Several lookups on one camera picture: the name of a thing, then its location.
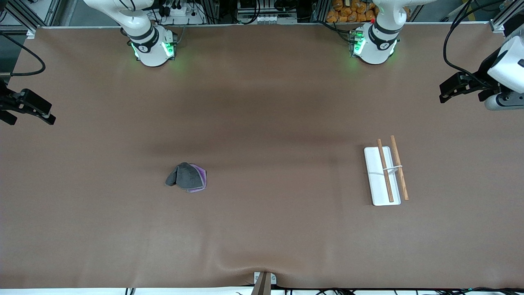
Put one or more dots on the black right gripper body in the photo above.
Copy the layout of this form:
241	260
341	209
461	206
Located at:
5	101

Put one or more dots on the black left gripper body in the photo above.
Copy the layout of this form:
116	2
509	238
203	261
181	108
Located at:
484	71

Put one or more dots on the grey and purple towel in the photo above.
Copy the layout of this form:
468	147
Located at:
186	176

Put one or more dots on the white rack with wooden bars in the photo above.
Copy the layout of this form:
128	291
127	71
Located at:
374	180

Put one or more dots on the pile of orange packets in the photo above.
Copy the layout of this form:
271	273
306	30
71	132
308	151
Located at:
348	12

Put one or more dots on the brown table mat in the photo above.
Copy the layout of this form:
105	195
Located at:
262	164

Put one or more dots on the aluminium frame profile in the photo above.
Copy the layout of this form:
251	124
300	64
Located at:
505	18
24	12

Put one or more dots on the grey metal clamp bracket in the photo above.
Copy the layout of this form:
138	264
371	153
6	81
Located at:
273	279

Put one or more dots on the brown wooden post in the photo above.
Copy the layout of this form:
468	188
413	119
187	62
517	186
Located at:
262	287

